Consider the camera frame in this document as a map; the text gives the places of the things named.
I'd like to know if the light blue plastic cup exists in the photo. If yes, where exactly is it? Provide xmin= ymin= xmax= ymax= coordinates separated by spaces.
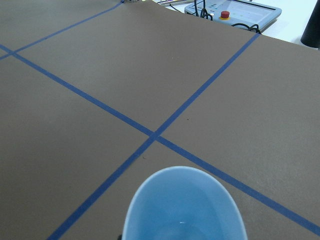
xmin=122 ymin=166 xmax=248 ymax=240

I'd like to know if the teach pendant with red button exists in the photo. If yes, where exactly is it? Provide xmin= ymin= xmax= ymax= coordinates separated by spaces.
xmin=184 ymin=0 xmax=282 ymax=30

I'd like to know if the black cylinder object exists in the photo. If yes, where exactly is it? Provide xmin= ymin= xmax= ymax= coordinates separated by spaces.
xmin=300 ymin=0 xmax=320 ymax=49

